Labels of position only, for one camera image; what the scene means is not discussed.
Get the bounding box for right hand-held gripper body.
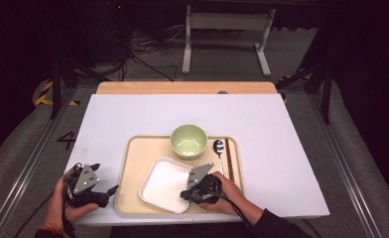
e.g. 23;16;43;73
186;162;223;204

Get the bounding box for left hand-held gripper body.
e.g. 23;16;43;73
64;164;109;208

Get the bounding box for white square plate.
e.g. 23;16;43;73
138;156;196;214

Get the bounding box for green bowl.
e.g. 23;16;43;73
170;123;208;161

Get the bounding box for metal spoon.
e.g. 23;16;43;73
212;139;226;177

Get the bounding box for beige tray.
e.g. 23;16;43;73
113;134;247;216

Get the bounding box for person's right hand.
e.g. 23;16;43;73
199;171;255;219

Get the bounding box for person's left hand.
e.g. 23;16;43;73
43;167;99;231

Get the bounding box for person's dark clothing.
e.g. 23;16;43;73
109;221;250;238

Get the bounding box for white table cover board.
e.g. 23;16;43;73
65;93;330;227

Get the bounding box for yellow black hazard tape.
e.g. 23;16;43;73
33;80;81;107
279;73;313;104

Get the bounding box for wooden table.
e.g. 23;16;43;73
96;80;278;95

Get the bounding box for dark box with red light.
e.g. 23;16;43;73
92;0;134;63

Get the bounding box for black metal stand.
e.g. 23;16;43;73
275;62;335;125

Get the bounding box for grey metal stand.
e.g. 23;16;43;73
182;4;277;77

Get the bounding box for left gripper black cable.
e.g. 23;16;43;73
13;162;84;238

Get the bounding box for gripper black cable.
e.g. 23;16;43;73
195;189;254;232
13;162;84;238

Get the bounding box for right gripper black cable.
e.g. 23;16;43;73
195;189;254;232

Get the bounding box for aluminium floor rail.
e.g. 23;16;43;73
0;87;79;238
306;92;382;238

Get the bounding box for red bracelet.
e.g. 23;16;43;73
40;225;66;237

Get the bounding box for bundle of floor cables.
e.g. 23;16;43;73
121;28;179;82

